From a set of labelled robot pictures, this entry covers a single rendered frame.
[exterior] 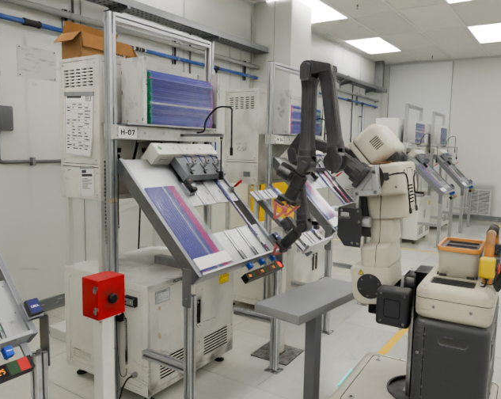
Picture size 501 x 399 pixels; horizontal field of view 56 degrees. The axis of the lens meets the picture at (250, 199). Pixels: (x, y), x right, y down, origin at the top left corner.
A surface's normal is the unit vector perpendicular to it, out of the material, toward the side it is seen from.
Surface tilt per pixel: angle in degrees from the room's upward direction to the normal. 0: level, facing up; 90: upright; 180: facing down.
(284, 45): 90
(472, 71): 90
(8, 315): 47
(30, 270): 90
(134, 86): 90
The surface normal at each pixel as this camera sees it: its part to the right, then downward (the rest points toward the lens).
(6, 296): 0.62, -0.63
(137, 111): -0.56, 0.08
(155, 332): 0.83, 0.07
